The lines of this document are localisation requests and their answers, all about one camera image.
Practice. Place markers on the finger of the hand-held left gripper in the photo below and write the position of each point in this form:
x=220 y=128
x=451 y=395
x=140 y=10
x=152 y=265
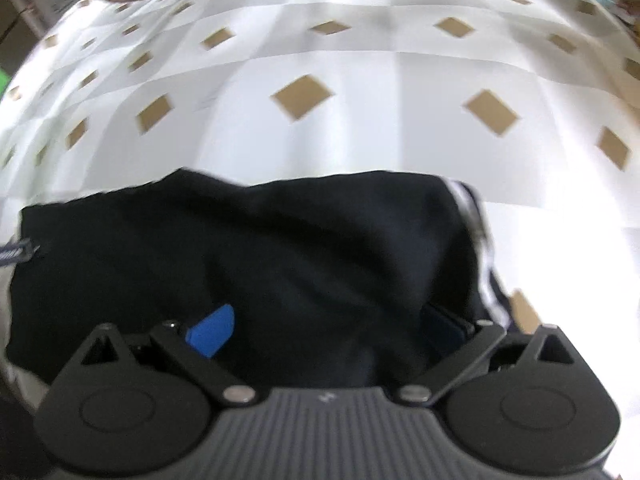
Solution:
x=17 y=252

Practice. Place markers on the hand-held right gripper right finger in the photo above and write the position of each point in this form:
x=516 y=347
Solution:
x=442 y=330

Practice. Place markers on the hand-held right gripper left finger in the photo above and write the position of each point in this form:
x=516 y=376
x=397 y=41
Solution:
x=212 y=332

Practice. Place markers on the black t-shirt with red print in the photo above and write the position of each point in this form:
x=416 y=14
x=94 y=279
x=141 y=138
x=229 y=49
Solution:
x=275 y=270

